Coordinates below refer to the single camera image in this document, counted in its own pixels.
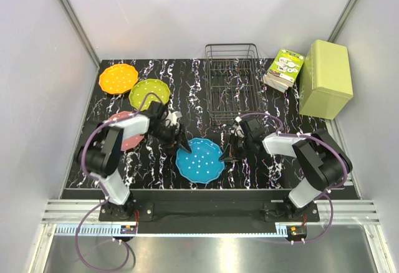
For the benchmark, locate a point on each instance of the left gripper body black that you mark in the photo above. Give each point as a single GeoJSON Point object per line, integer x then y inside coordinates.
{"type": "Point", "coordinates": [174, 134]}

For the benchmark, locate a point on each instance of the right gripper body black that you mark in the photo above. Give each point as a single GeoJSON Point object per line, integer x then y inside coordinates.
{"type": "Point", "coordinates": [239, 146]}

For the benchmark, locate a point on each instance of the blue dotted plate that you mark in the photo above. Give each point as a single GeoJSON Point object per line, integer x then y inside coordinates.
{"type": "Point", "coordinates": [202, 165]}

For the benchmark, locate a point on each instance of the black wire dish rack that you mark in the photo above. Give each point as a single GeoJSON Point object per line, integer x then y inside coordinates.
{"type": "Point", "coordinates": [232, 80]}

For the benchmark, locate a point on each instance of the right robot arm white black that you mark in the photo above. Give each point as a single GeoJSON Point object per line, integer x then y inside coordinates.
{"type": "Point", "coordinates": [324, 164]}

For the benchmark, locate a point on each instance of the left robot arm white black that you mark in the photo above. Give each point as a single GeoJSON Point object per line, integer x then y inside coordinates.
{"type": "Point", "coordinates": [100, 152]}

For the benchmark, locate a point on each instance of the pink dotted plate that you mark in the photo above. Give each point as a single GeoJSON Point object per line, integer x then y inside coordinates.
{"type": "Point", "coordinates": [131, 142]}

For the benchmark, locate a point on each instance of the green dotted plate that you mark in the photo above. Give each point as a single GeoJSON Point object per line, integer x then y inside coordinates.
{"type": "Point", "coordinates": [159, 92]}

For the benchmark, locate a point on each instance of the orange dotted plate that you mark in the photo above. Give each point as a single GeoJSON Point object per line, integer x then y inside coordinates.
{"type": "Point", "coordinates": [118, 79]}

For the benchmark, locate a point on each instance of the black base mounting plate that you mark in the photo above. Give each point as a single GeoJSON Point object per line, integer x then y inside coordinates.
{"type": "Point", "coordinates": [148, 211]}

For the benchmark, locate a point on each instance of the green book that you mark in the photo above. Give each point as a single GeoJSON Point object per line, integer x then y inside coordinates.
{"type": "Point", "coordinates": [282, 73]}

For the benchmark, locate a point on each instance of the light green box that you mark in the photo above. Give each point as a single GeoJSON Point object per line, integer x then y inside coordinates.
{"type": "Point", "coordinates": [325, 81]}

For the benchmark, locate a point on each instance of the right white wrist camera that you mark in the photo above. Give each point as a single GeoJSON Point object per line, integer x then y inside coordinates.
{"type": "Point", "coordinates": [238, 131]}

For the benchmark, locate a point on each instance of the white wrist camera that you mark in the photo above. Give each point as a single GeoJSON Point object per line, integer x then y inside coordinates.
{"type": "Point", "coordinates": [238, 131]}
{"type": "Point", "coordinates": [172, 118]}

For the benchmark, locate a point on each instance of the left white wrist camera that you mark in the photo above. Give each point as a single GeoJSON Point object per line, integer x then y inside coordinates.
{"type": "Point", "coordinates": [172, 118]}

